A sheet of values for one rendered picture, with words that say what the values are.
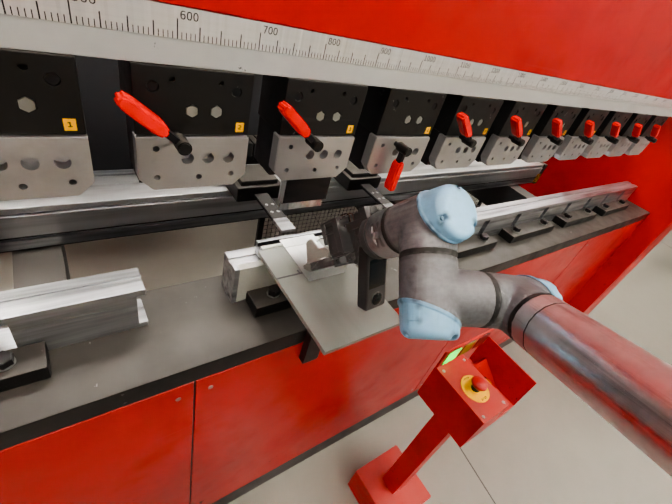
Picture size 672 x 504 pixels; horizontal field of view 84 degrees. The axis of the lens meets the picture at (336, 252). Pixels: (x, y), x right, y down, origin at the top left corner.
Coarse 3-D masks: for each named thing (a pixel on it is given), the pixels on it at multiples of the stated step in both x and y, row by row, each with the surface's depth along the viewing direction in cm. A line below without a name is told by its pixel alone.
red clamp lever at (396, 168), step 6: (396, 144) 72; (402, 144) 70; (402, 150) 70; (408, 150) 69; (402, 156) 71; (396, 162) 72; (402, 162) 72; (390, 168) 73; (396, 168) 72; (402, 168) 73; (390, 174) 74; (396, 174) 73; (390, 180) 74; (396, 180) 74; (384, 186) 76; (390, 186) 75
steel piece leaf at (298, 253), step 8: (288, 248) 77; (296, 248) 78; (304, 248) 79; (296, 256) 76; (304, 256) 76; (304, 264) 75; (304, 272) 73; (312, 272) 70; (320, 272) 71; (328, 272) 73; (336, 272) 74
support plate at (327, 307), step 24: (264, 264) 73; (288, 264) 74; (288, 288) 68; (312, 288) 70; (336, 288) 72; (312, 312) 65; (336, 312) 67; (360, 312) 68; (384, 312) 70; (312, 336) 62; (336, 336) 63; (360, 336) 64
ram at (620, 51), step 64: (192, 0) 41; (256, 0) 44; (320, 0) 48; (384, 0) 53; (448, 0) 59; (512, 0) 66; (576, 0) 75; (640, 0) 87; (192, 64) 45; (256, 64) 49; (320, 64) 54; (512, 64) 77; (576, 64) 90; (640, 64) 108
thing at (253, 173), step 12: (252, 168) 93; (240, 180) 87; (252, 180) 88; (264, 180) 90; (276, 180) 92; (240, 192) 87; (252, 192) 89; (264, 192) 91; (276, 192) 93; (264, 204) 87; (276, 204) 88; (276, 216) 85; (288, 228) 82
